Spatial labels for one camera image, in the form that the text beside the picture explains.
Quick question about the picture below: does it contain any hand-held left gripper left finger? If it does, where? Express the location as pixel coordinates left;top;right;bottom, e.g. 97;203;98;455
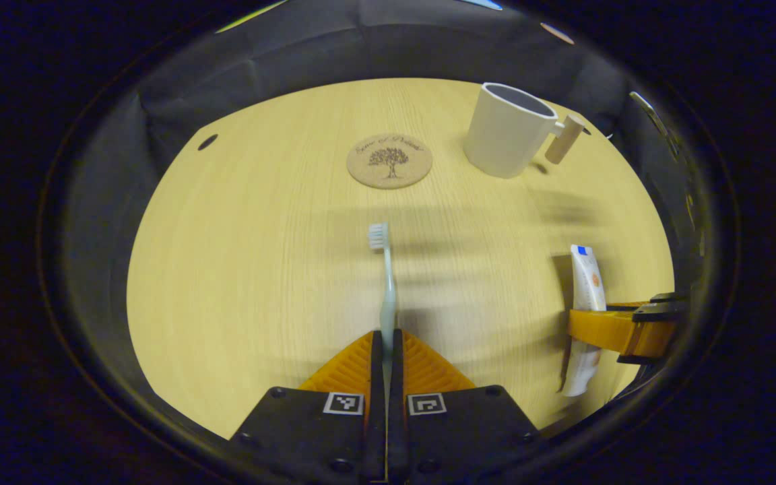
230;329;387;482

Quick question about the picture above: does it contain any white cup with wooden handle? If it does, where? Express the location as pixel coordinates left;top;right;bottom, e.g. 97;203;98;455
463;82;585;180

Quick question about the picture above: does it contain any pale green toothbrush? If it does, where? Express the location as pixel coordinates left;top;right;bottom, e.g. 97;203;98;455
368;222;399;405

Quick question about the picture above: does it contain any round cork coaster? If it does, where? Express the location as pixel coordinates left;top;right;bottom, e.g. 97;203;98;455
346;133;434;190

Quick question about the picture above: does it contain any light wooden desktop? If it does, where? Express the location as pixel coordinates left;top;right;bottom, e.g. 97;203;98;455
127;77;676;440

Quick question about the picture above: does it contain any black backdrop cloth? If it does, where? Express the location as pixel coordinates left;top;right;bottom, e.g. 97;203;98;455
51;0;712;418

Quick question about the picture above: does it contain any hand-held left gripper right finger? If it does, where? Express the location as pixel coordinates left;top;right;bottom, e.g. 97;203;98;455
388;328;541;482

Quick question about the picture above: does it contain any white toothpaste tube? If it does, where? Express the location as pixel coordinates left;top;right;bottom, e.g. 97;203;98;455
558;244;608;398

